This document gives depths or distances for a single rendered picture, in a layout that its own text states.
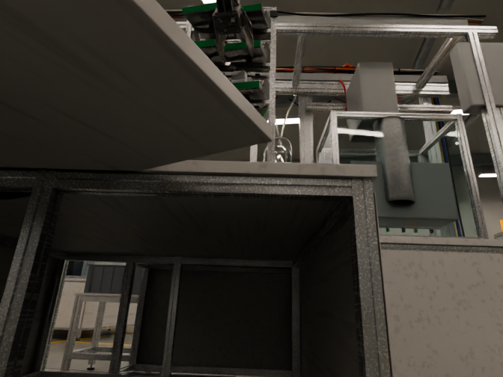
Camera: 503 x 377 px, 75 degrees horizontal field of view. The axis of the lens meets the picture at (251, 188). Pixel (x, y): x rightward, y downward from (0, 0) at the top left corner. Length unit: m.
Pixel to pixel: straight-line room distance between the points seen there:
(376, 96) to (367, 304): 1.51
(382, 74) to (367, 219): 1.50
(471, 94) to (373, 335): 1.62
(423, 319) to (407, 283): 0.14
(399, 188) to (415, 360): 0.74
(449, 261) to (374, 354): 0.96
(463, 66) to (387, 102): 0.43
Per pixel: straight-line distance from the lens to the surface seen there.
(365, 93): 2.05
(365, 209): 0.76
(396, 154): 1.82
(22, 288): 0.84
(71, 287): 6.19
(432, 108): 2.65
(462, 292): 1.64
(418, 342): 1.55
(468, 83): 2.16
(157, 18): 0.41
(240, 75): 1.10
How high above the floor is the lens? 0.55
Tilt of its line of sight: 20 degrees up
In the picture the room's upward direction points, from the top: 2 degrees clockwise
